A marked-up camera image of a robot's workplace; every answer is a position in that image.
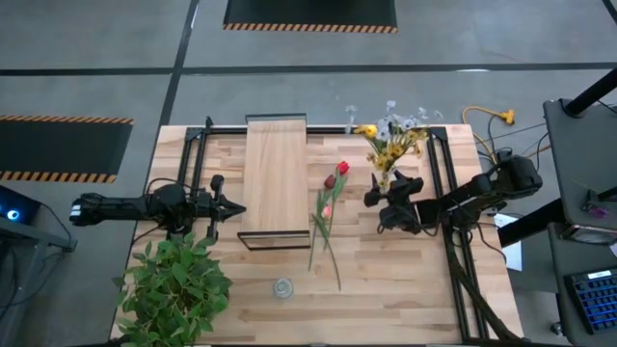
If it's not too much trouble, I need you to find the wooden shelf black metal frame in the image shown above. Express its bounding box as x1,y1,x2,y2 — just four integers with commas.
235,113,312,252

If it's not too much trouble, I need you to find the black pole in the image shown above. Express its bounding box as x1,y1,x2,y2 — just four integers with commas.
562,67,617,119

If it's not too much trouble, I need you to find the black aluminium rig frame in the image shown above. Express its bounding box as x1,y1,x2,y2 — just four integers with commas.
175,115,524,346

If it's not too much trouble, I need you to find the green leafy potted plant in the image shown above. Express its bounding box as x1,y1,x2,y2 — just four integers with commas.
111,231,234,347

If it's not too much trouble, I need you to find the grey side table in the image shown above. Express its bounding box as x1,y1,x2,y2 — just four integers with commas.
543,98,617,232

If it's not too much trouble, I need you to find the black hazard-striped floor mat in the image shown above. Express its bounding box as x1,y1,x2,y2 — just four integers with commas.
222,0,399,35
0,114,135,184

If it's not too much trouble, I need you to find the yellow extension cable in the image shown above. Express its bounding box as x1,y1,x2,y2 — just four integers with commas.
461,105,553,165

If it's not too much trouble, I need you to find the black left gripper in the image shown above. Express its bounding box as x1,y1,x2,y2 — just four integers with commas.
191,173,247,241

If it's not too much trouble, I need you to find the dark maroon artificial tulip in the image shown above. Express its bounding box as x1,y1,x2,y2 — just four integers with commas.
308,173,337,271

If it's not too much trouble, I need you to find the red artificial tulip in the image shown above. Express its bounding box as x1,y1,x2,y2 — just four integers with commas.
321,160,352,252

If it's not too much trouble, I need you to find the dark grey desk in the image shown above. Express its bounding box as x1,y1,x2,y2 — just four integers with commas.
549,226,617,347

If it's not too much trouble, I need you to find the black computer blue light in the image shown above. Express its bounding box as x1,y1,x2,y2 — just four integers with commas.
0,185,42,227

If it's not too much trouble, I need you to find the orange yellow artificial tulip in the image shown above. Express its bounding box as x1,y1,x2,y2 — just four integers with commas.
354,123,389,182

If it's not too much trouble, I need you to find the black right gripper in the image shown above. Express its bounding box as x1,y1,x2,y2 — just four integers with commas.
363,170,425,236

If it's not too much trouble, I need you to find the black keyboard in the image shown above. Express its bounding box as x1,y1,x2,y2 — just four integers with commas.
564,268,617,336

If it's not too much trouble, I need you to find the white paper sheet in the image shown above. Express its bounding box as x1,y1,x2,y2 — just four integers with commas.
492,212,524,272

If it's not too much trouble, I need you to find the yellow wildflower spray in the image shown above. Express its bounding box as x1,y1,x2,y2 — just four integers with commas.
363,125,430,192

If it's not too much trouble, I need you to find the white wildflower spray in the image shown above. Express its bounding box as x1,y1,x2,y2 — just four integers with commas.
343,99,445,187

